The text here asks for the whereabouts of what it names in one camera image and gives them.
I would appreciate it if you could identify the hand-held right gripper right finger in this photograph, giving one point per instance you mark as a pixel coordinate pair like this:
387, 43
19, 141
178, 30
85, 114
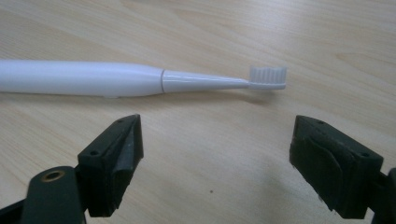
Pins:
336, 168

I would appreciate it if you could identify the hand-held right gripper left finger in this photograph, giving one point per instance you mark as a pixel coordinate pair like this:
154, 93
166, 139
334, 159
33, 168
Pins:
107, 165

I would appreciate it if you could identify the white electric toothbrush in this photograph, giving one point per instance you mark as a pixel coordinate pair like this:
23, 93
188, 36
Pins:
93, 79

